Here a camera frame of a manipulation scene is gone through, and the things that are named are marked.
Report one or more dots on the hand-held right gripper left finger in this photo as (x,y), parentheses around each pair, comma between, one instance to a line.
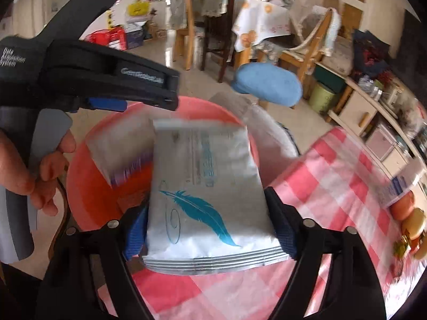
(135,236)

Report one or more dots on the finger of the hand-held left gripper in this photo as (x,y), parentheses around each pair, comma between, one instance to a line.
(90,3)
(106,104)

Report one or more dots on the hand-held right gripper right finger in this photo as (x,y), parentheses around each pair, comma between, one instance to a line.
(283,240)

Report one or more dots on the red plastic basin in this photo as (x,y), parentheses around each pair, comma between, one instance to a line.
(130,195)

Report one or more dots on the white packet purple stripe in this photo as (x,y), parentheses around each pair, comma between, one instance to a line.
(116,153)

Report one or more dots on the white pouch blue feather print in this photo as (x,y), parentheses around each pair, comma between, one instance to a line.
(206,190)

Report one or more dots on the person's left hand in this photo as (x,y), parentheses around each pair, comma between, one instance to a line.
(16,163)

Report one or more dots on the red plastic crate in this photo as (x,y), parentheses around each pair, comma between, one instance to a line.
(106,38)

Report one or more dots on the yellow bag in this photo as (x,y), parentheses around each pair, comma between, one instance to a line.
(138,8)

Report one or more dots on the red white checked tablecloth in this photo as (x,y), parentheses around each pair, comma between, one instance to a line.
(327,186)

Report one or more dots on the wooden chair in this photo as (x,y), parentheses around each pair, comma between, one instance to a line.
(310,56)
(186,36)

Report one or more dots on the colourful candy wrapper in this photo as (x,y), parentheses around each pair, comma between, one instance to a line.
(402,246)

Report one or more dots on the dark brown chair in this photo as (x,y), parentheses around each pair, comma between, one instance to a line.
(216,46)

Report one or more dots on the red apple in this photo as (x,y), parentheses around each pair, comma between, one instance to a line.
(402,206)

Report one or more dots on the white bottle blue label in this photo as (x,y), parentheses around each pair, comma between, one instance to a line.
(397,186)

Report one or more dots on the yellow pear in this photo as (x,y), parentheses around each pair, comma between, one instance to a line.
(413,223)

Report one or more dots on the pink metal case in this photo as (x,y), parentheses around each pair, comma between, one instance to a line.
(380,141)

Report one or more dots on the green waste bin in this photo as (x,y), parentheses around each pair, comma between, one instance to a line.
(323,100)

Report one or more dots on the white low cabinet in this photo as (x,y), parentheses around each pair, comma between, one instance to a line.
(367,113)

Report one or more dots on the blue chair cushion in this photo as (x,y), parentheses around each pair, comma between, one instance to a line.
(267,83)

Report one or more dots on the white cloth orange print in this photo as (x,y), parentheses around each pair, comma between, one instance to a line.
(260,26)

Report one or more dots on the dark green box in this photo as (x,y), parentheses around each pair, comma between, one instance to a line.
(328,73)

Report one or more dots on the pack of small glass jars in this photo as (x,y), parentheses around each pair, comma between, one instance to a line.
(368,85)

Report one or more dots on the dark blue printed cloth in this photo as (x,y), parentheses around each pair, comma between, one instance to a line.
(370,53)

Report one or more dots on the pale green lace cloth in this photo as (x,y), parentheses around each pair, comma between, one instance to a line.
(333,30)

